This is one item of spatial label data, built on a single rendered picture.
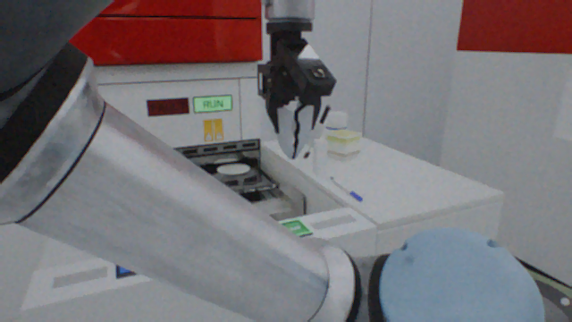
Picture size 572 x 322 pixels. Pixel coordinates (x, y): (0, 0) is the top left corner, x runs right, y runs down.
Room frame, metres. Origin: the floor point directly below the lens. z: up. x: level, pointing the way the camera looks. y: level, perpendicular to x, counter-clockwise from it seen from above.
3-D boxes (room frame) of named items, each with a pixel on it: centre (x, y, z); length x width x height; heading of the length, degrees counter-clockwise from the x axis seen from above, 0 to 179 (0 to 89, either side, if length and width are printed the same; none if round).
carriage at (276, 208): (0.81, 0.14, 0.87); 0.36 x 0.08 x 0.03; 114
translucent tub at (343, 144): (1.02, -0.16, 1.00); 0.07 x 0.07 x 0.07; 44
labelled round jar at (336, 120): (1.17, -0.15, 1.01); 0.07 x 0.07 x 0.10
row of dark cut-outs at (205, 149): (1.08, 0.30, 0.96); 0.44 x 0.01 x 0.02; 114
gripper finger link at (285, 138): (0.59, 0.01, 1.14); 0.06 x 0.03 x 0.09; 24
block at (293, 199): (0.88, -0.01, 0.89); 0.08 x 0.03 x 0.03; 24
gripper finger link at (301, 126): (0.61, -0.01, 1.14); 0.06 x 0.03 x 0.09; 24
